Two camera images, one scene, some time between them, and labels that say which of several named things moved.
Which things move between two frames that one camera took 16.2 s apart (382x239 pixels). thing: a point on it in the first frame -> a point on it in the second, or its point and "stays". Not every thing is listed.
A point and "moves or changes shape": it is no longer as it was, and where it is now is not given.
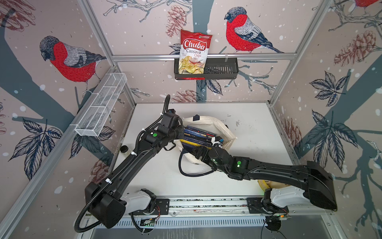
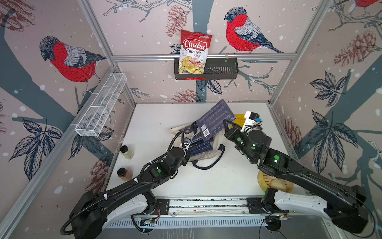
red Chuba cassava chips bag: x=194 y=50 stays
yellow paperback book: x=194 y=143 -> x=239 y=120
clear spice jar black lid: x=125 y=150 stays
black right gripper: x=202 y=150 -> x=231 y=134
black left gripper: x=180 y=129 -> x=186 y=159
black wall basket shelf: x=216 y=68 stays
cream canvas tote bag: x=213 y=124 moves or changes shape
